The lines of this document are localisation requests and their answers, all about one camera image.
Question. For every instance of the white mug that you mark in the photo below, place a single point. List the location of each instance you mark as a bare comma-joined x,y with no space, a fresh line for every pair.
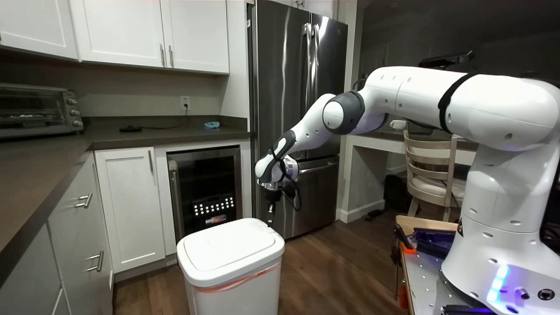
397,125

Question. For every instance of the black glass beverage cooler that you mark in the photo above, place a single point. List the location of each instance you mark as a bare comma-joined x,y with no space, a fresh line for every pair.
204,190

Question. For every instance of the white trash bin body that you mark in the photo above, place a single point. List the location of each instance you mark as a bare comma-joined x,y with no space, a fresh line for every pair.
232,300

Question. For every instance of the wooden board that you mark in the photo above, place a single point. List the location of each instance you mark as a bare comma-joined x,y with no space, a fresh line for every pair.
421,223

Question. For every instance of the white upper cabinet door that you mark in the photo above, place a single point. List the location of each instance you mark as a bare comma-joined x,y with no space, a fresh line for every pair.
119,29
194,33
35,27

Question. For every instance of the silver toaster oven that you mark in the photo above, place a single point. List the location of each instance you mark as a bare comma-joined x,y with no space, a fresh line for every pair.
35,111

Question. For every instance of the stainless steel refrigerator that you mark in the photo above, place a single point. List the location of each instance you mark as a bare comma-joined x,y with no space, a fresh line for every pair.
280,71

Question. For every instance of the white wall outlet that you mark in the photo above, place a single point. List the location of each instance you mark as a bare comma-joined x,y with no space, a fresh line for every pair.
185,104

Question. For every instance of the orange clamp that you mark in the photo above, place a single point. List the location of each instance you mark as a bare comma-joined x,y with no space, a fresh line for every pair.
406,248

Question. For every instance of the white trash bin lid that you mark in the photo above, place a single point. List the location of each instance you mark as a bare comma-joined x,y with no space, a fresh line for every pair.
229,250

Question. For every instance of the small blue counter object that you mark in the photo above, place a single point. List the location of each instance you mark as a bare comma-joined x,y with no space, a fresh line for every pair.
211,125

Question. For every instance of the white drawer cabinet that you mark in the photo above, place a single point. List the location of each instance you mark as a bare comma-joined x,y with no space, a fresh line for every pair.
75,251

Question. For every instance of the black purple-lit device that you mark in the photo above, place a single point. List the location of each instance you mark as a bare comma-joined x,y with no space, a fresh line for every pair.
434,241

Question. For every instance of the white cabinet door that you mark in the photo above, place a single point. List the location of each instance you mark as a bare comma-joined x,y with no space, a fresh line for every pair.
194,33
131,211
119,29
35,27

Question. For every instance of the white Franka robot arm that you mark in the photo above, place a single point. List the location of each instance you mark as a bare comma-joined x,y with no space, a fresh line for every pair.
500,176

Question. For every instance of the flat black counter object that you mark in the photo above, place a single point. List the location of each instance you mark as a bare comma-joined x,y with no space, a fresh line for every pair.
129,129

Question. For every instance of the perforated metal robot table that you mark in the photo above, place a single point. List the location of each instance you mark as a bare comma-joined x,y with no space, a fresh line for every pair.
425,286

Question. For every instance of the wooden slat chair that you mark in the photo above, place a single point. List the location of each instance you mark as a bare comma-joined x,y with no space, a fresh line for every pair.
428,176

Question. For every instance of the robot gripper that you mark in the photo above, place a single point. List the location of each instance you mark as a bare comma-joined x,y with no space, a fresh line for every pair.
271,173

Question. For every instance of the white lower cabinet door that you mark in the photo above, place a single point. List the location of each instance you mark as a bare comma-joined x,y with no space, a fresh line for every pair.
131,211

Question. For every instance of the white built-in desk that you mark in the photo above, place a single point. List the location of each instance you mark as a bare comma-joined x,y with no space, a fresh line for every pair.
364,169

